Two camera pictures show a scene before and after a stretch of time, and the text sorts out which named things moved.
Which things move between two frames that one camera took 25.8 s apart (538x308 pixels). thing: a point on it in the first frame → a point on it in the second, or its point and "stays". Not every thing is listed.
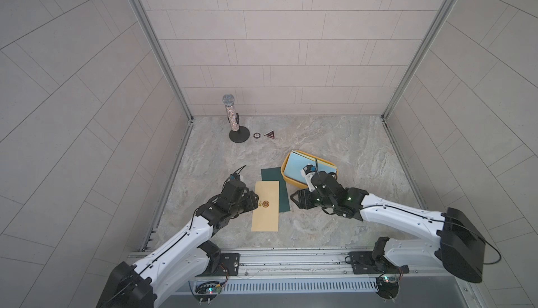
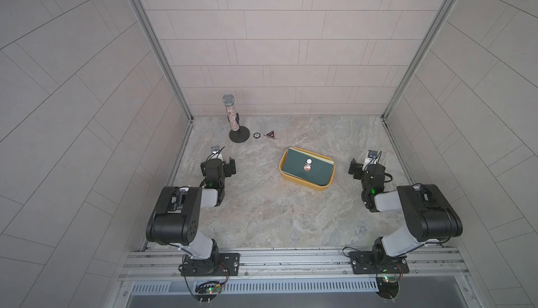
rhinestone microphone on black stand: (240, 134) stays
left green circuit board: (207, 291) stays
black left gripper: (251, 202) → (228, 169)
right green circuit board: (387, 287) stays
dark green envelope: (274, 174) → (307, 166)
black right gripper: (299, 204) → (359, 169)
